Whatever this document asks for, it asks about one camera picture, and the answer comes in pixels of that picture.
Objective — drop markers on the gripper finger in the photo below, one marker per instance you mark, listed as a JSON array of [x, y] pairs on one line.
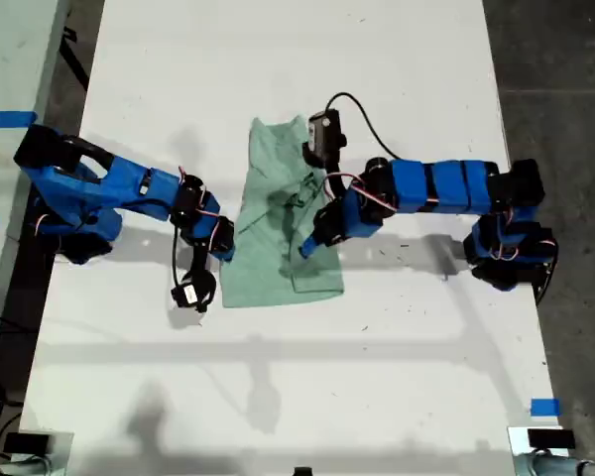
[[222, 254], [315, 246], [308, 242]]

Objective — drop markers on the pale green T-shirt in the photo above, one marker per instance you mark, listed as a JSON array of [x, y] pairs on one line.
[[273, 248]]

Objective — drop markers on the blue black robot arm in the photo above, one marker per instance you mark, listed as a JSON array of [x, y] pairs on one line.
[[441, 186], [124, 186]]

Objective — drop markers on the black metal bar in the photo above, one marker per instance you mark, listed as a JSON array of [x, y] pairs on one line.
[[74, 59]]

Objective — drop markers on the tiny black block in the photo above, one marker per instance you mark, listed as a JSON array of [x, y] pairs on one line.
[[303, 471]]

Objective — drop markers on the long blue tape strip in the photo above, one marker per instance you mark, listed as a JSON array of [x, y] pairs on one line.
[[7, 119]]

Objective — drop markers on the pale side table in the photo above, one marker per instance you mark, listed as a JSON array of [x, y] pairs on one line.
[[10, 59]]

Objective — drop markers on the small black box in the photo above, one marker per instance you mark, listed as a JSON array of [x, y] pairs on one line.
[[27, 442], [550, 439]]

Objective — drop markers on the square blue tape patch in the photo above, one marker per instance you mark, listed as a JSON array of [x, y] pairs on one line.
[[545, 407]]

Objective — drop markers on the grey metal pipe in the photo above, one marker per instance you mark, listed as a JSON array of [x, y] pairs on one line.
[[550, 467]]

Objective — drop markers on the black camera stalk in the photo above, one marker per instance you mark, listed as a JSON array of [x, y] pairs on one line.
[[334, 181]]

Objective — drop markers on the black camera box white label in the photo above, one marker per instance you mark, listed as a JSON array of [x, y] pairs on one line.
[[188, 296]]

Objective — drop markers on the grey black camera box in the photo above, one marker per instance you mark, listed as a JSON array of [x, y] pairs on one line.
[[324, 134]]

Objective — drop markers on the silver metal bracket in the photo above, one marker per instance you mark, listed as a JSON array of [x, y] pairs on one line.
[[518, 441], [62, 458]]

